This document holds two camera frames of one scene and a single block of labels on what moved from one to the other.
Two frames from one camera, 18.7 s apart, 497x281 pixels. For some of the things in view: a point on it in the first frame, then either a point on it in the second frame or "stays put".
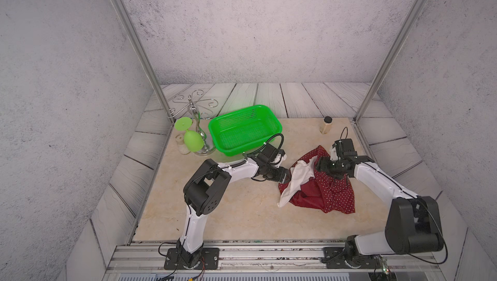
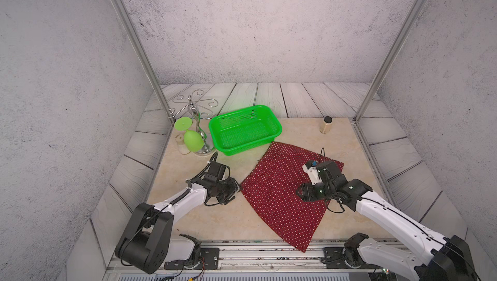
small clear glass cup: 182,147 stays put
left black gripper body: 273,173 to 226,191
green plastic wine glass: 192,140 stays put
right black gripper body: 331,167 to 316,192
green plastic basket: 244,130 stays put
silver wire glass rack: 197,108 stays put
